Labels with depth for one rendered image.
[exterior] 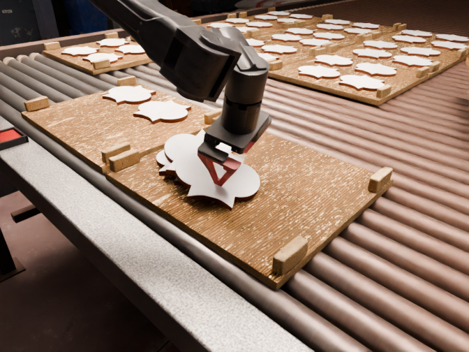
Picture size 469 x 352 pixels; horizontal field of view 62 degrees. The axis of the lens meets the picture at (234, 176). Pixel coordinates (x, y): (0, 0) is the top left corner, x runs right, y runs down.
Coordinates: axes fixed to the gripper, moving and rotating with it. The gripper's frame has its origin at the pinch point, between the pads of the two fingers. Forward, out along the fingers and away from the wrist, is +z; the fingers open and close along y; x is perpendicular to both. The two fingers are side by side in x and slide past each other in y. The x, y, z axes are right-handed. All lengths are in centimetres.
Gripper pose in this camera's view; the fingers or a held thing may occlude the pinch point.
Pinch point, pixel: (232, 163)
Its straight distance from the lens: 67.8
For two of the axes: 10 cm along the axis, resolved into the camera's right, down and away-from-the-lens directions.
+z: -1.3, 6.8, 7.2
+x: 8.9, 4.0, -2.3
